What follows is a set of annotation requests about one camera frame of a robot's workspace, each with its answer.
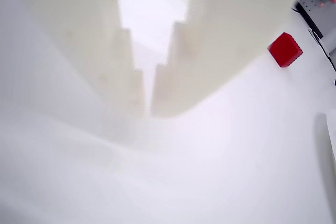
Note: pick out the red cube block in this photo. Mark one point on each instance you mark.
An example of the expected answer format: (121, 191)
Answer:
(284, 49)

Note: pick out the black edging bar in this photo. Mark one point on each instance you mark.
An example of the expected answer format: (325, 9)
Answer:
(308, 19)

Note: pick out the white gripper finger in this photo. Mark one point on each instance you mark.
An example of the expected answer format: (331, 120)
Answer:
(231, 19)
(78, 37)

